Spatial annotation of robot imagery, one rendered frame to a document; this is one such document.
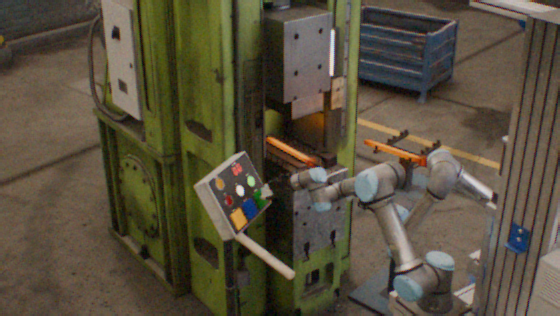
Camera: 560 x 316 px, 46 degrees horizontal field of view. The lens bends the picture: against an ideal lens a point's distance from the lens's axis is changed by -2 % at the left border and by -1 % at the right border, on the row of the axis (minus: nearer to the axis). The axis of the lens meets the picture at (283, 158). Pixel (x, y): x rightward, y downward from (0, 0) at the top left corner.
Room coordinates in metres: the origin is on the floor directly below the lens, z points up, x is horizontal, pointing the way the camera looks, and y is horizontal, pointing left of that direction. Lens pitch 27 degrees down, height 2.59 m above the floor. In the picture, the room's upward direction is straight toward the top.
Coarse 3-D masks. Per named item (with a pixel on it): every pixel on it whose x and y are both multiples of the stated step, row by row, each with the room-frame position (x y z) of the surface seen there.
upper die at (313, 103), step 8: (312, 96) 3.12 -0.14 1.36; (320, 96) 3.16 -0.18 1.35; (272, 104) 3.16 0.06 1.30; (280, 104) 3.11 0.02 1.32; (288, 104) 3.06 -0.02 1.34; (296, 104) 3.06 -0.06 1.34; (304, 104) 3.09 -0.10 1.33; (312, 104) 3.12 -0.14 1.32; (320, 104) 3.16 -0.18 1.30; (280, 112) 3.11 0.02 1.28; (288, 112) 3.06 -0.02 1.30; (296, 112) 3.06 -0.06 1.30; (304, 112) 3.09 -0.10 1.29; (312, 112) 3.12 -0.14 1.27
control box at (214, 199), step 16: (240, 160) 2.77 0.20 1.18; (208, 176) 2.63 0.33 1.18; (224, 176) 2.63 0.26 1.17; (240, 176) 2.71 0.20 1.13; (256, 176) 2.79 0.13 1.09; (208, 192) 2.53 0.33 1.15; (224, 192) 2.58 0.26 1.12; (208, 208) 2.53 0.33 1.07; (224, 208) 2.52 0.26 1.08; (224, 224) 2.50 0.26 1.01
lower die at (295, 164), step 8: (272, 136) 3.44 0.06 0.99; (272, 144) 3.33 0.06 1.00; (288, 144) 3.34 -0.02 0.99; (272, 152) 3.25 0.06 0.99; (280, 152) 3.25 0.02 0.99; (288, 152) 3.23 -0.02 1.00; (304, 152) 3.24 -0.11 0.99; (264, 160) 3.22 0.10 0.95; (272, 160) 3.17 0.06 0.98; (280, 160) 3.17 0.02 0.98; (288, 160) 3.15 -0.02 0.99; (296, 160) 3.15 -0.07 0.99; (320, 160) 3.16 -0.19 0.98; (280, 168) 3.11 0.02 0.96; (288, 168) 3.08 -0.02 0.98; (296, 168) 3.08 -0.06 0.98; (304, 168) 3.10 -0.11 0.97; (312, 168) 3.13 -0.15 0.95
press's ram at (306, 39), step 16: (272, 16) 3.12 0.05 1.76; (288, 16) 3.12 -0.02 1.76; (304, 16) 3.12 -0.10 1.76; (320, 16) 3.15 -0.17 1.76; (272, 32) 3.08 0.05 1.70; (288, 32) 3.03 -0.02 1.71; (304, 32) 3.09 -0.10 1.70; (320, 32) 3.15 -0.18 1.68; (272, 48) 3.08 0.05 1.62; (288, 48) 3.03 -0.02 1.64; (304, 48) 3.09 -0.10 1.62; (320, 48) 3.15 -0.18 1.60; (272, 64) 3.08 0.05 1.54; (288, 64) 3.03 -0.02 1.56; (304, 64) 3.09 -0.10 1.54; (320, 64) 3.15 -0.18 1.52; (272, 80) 3.08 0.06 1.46; (288, 80) 3.03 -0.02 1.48; (304, 80) 3.09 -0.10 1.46; (320, 80) 3.15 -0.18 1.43; (272, 96) 3.08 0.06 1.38; (288, 96) 3.03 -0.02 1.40; (304, 96) 3.09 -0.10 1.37
